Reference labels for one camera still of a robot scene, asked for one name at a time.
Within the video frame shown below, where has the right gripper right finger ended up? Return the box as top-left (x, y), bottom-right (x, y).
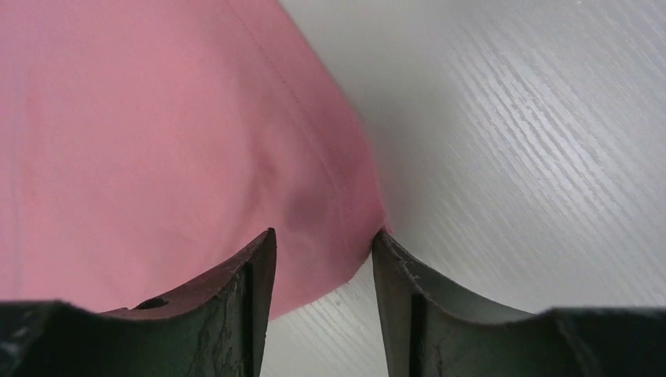
top-left (371, 232), bottom-right (665, 376)

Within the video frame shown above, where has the light pink t-shirt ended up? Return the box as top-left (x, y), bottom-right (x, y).
top-left (1, 1), bottom-right (386, 317)

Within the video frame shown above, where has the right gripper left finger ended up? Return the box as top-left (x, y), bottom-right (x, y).
top-left (1, 229), bottom-right (276, 376)

